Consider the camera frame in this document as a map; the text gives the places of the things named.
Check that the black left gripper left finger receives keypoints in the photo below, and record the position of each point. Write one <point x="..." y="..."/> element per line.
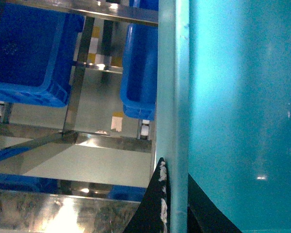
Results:
<point x="152" y="213"/>

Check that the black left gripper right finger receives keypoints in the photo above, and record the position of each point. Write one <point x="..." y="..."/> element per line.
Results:
<point x="203" y="215"/>

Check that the teal plastic bin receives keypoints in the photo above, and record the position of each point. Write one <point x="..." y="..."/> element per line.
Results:
<point x="224" y="108"/>

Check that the blue bin lower shelf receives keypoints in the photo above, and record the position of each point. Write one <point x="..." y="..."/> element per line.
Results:
<point x="138" y="90"/>

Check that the blue bin shelf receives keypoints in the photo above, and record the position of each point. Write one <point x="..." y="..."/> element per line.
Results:
<point x="36" y="54"/>
<point x="138" y="90"/>

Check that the blue bin left shelf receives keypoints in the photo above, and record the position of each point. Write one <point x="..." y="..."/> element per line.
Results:
<point x="36" y="54"/>

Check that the white roller track left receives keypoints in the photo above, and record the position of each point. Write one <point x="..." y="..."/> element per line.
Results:
<point x="143" y="131"/>

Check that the steel shelf frame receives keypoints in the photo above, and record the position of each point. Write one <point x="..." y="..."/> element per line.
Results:
<point x="37" y="177"/>

